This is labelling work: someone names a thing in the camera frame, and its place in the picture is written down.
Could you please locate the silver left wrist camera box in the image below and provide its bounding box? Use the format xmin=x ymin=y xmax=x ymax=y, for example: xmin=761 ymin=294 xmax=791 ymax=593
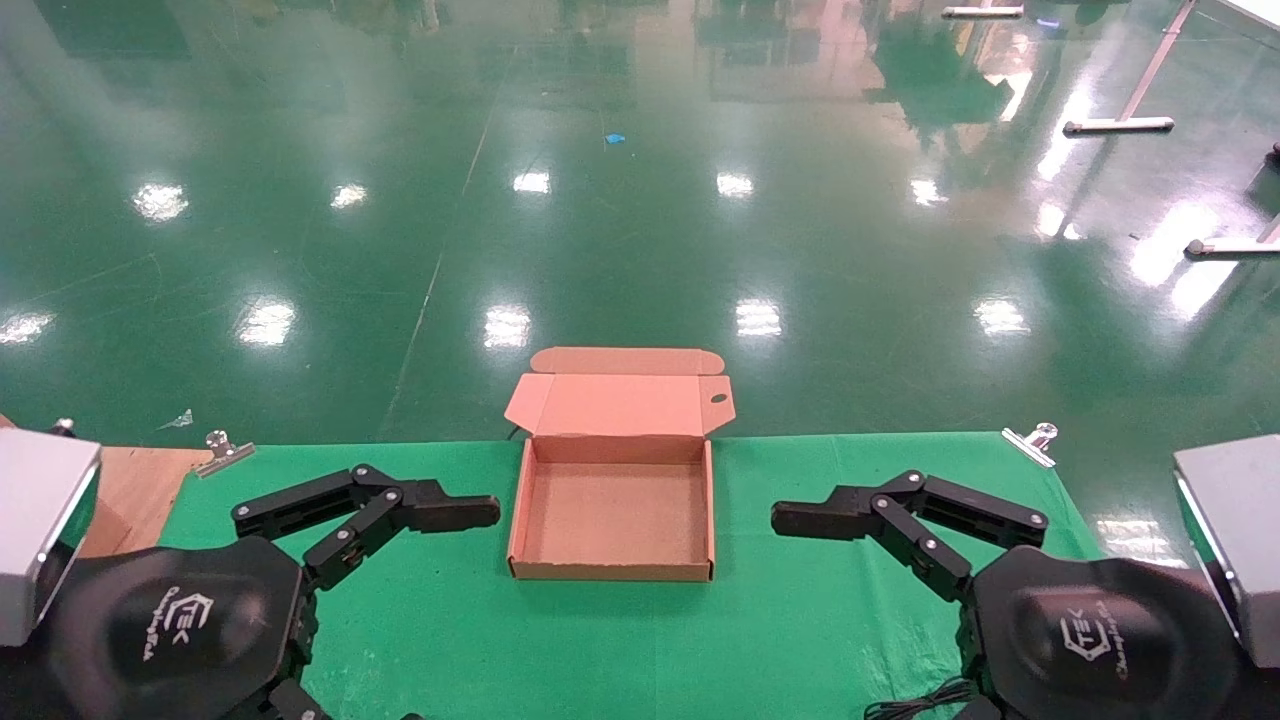
xmin=0 ymin=430 xmax=103 ymax=647

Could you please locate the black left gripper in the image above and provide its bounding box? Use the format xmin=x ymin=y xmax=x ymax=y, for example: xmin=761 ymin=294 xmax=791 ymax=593
xmin=45 ymin=537 xmax=336 ymax=720

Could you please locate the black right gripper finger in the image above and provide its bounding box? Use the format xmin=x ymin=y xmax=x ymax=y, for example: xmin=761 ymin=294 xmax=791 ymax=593
xmin=772 ymin=470 xmax=1049 ymax=601

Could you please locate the open brown cardboard box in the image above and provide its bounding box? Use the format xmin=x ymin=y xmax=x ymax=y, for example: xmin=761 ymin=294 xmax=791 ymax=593
xmin=503 ymin=346 xmax=737 ymax=583

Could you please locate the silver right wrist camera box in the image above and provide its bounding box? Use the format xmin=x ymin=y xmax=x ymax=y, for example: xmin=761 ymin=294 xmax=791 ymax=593
xmin=1174 ymin=435 xmax=1280 ymax=669

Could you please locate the silver metal binder clip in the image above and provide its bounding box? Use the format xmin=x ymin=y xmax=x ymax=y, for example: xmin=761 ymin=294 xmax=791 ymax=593
xmin=1002 ymin=422 xmax=1059 ymax=469
xmin=193 ymin=430 xmax=256 ymax=479

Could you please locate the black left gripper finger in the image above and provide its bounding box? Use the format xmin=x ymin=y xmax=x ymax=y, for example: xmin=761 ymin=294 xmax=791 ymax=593
xmin=232 ymin=463 xmax=501 ymax=591

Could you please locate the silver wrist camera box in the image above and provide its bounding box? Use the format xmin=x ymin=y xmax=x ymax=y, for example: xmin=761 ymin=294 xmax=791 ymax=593
xmin=1174 ymin=435 xmax=1280 ymax=669
xmin=0 ymin=430 xmax=103 ymax=647

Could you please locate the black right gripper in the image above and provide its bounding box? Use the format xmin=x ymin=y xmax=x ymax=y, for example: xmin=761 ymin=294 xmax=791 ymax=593
xmin=950 ymin=545 xmax=1241 ymax=720

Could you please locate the green table cloth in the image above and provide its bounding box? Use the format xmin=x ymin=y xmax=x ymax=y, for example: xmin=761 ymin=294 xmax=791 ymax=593
xmin=158 ymin=432 xmax=1106 ymax=720

